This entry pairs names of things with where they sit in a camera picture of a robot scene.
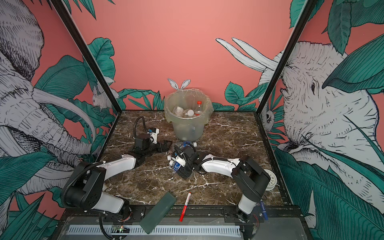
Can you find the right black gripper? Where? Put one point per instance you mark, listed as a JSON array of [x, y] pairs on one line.
[[182, 173]]

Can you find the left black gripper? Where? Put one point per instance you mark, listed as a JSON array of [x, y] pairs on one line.
[[165, 147]]

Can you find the clear bottle red label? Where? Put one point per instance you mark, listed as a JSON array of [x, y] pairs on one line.
[[199, 109]]

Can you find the bottle with sunflower label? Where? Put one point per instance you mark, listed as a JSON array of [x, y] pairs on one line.
[[188, 113]]

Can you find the clear bottle yellow white label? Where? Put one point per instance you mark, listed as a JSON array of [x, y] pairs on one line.
[[178, 111]]

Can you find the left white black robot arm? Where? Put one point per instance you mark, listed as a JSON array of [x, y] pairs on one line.
[[85, 187]]

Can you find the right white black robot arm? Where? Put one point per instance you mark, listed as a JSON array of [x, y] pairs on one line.
[[248, 175]]

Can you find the translucent green waste bin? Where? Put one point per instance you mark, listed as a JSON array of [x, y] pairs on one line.
[[188, 129]]

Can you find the red marker pen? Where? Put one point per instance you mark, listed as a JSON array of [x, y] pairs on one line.
[[185, 207]]

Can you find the dark green flat board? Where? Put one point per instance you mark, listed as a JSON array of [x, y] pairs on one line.
[[157, 213]]

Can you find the white round alarm clock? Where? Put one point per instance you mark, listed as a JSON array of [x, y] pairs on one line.
[[273, 180]]

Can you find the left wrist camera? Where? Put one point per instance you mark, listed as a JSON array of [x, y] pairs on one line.
[[153, 132]]

